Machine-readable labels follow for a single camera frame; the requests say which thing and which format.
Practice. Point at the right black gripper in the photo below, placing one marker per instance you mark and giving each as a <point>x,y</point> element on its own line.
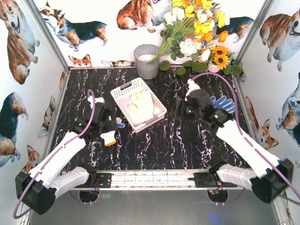
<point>181,110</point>

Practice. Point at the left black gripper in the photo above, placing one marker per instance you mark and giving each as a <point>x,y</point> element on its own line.
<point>110,121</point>

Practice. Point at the white glove blue finger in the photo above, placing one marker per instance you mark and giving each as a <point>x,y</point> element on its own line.
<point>108,133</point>

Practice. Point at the blue dotted work glove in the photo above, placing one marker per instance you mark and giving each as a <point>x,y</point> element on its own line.
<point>223,103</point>

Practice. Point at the white plastic storage basket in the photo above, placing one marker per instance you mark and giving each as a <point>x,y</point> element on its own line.
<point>121,96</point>

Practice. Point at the cream knit glove pair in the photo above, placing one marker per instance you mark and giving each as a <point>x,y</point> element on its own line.
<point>142,105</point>

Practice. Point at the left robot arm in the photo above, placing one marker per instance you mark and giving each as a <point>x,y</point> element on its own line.
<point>42,185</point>

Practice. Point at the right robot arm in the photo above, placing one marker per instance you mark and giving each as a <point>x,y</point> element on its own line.
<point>267,177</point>

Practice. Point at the small sunflower pot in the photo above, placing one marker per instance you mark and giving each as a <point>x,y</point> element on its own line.
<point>220,58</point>

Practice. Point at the grey metal bucket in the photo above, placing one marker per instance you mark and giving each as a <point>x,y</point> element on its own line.
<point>147,64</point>

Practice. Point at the artificial flower bouquet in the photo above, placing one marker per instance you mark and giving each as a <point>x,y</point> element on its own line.
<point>190,28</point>

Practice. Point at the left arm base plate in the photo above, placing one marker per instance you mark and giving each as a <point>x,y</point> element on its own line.
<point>100,180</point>

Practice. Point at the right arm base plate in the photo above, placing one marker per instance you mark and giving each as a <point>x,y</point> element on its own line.
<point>207,180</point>

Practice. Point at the aluminium front rail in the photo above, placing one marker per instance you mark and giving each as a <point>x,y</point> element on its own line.
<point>149,180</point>

